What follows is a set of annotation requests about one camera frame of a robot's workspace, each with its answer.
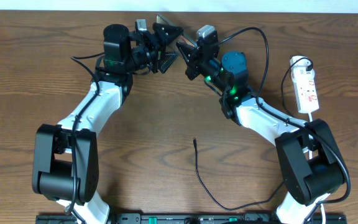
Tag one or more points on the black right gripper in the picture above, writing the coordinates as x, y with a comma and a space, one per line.
195, 56

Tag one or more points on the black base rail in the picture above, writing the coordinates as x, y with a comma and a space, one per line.
135, 218

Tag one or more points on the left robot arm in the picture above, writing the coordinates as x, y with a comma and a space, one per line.
65, 168

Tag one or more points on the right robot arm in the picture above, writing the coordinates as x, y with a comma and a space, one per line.
312, 166

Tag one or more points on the white power strip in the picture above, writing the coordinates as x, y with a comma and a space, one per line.
305, 90

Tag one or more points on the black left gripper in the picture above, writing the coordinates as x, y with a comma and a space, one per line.
161, 30

